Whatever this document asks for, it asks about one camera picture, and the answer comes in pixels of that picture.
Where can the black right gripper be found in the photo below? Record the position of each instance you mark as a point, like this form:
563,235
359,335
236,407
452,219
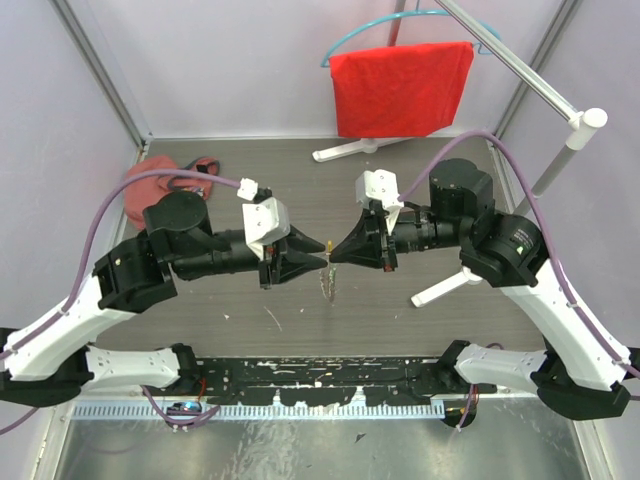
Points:
368,244

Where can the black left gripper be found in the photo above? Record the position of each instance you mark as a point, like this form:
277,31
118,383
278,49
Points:
290,265

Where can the large keyring with yellow grip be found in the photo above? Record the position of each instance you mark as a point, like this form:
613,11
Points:
327,276

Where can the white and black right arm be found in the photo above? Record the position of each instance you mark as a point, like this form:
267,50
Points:
581,370

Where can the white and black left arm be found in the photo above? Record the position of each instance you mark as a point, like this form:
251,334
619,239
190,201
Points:
50,364

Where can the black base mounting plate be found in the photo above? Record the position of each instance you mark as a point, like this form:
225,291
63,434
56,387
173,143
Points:
324,381

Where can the crumpled dusty red garment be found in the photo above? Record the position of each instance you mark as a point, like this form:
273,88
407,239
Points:
150,190

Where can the red cloth on hanger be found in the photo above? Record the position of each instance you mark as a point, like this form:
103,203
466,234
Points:
402,91

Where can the white garment rack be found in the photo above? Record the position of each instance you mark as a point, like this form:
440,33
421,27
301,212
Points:
584,124

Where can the teal clothes hanger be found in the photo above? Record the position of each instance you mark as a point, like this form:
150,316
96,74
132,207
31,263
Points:
396,21

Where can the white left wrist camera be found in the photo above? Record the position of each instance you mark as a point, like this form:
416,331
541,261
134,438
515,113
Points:
265,221

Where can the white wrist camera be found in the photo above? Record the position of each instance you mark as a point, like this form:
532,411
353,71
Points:
265,221
380,185

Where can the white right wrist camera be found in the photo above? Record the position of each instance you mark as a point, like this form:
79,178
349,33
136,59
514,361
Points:
380,185

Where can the slotted grey cable duct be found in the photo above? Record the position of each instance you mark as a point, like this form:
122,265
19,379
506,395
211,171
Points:
142,410

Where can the aluminium frame post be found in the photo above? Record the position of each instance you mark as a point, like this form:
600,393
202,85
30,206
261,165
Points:
79,20

